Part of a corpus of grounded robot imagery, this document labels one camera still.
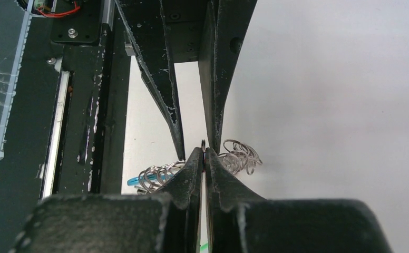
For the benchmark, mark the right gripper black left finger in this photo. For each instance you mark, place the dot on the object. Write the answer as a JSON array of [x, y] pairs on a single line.
[[167, 220]]

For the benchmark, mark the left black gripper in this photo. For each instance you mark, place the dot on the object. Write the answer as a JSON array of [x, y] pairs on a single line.
[[166, 32]]

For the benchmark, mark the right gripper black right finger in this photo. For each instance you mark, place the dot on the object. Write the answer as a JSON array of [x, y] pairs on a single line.
[[240, 220]]

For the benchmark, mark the large keyring with key tags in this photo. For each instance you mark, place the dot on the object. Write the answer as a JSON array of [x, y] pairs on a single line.
[[236, 158]]

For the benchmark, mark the left circuit board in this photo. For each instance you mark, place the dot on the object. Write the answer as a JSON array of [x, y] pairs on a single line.
[[47, 8]]

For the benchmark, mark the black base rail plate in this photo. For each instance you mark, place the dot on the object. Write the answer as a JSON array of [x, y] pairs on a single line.
[[65, 133]]

